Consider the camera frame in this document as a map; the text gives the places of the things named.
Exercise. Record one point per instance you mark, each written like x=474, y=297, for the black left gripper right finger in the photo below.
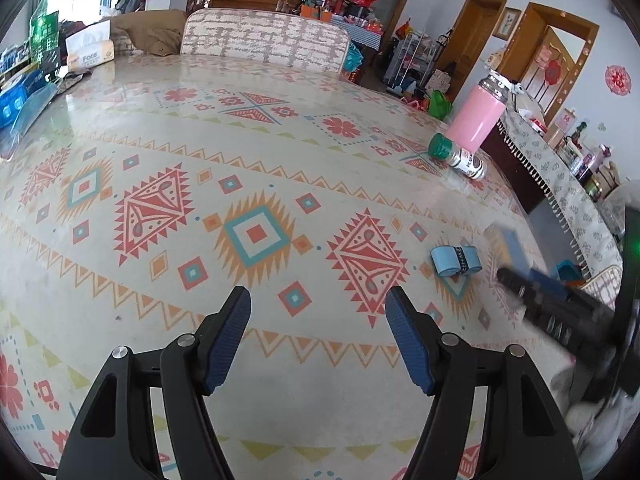
x=524, y=434

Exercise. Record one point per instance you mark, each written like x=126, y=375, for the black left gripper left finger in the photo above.
x=113, y=434

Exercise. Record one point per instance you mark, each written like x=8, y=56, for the patterned chair near basket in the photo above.
x=605, y=286

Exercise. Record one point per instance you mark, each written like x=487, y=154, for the leaf pattern counter cloth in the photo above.
x=594, y=245

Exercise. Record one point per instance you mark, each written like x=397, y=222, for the light blue tape roll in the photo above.
x=455, y=260

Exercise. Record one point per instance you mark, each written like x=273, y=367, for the green capped small jar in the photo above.
x=464, y=162

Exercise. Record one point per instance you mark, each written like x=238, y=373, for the pink thermos bottle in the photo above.
x=480, y=112

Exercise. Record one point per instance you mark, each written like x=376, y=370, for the tissue box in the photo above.
x=90, y=47

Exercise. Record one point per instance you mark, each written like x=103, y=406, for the green plastic soda bottle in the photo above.
x=44, y=38

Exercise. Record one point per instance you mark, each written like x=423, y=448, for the patterned chair far side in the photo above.
x=266, y=37

